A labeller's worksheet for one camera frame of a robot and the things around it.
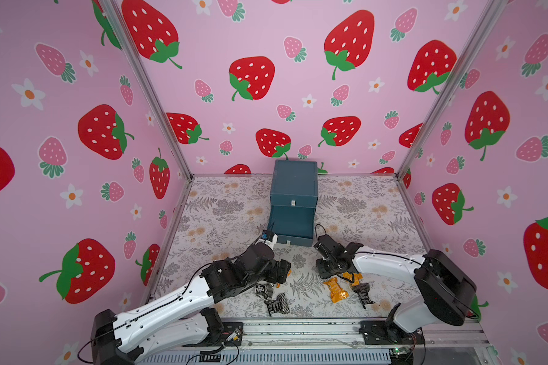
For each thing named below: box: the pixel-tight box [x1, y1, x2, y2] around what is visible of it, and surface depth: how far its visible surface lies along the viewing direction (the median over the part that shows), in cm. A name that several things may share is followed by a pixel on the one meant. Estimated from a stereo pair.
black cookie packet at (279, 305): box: [264, 292, 290, 317], surface depth 81 cm
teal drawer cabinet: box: [267, 158, 319, 248], surface depth 90 cm
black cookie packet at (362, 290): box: [351, 282, 376, 310], surface depth 83 cm
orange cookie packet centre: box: [323, 272, 354, 304], surface depth 84 cm
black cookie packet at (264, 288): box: [254, 280, 274, 300], surface depth 83 cm
